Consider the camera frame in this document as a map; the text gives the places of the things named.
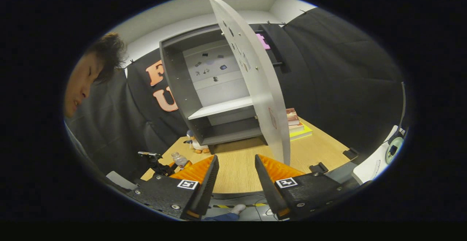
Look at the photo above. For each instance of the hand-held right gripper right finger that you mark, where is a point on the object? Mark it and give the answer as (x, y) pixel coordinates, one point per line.
(268, 190)

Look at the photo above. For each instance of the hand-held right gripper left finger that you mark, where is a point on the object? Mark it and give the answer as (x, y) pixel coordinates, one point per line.
(208, 186)

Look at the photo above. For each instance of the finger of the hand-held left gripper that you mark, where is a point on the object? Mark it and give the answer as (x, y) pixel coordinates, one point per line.
(189, 164)

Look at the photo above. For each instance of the clear plastic bottle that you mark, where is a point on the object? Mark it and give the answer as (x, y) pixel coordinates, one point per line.
(179, 160)

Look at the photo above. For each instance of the white cabinet door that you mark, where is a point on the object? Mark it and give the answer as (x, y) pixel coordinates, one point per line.
(262, 87)

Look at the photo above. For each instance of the dark grey cabinet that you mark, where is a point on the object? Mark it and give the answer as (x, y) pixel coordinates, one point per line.
(175, 76)

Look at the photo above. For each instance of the penguin plush toy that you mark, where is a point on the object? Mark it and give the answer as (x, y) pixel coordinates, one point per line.
(197, 144)

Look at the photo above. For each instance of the person's leg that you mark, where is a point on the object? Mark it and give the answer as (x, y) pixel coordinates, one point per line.
(222, 217)

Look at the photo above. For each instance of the person's white shoe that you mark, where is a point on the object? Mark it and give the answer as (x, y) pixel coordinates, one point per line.
(239, 209)

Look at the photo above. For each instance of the black table clamp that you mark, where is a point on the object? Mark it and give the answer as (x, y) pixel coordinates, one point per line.
(351, 153)
(318, 168)

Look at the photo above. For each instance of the yellow book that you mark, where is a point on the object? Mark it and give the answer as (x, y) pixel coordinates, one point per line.
(303, 133)

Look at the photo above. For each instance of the brown cover book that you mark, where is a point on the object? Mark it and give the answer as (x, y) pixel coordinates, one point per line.
(293, 118)

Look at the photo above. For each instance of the person's torso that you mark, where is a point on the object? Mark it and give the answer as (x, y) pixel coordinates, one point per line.
(81, 150)

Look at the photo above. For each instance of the person's head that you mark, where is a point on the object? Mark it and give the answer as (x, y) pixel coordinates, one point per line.
(85, 80)

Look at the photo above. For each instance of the round teal device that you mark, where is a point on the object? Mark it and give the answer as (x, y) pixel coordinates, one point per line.
(394, 149)

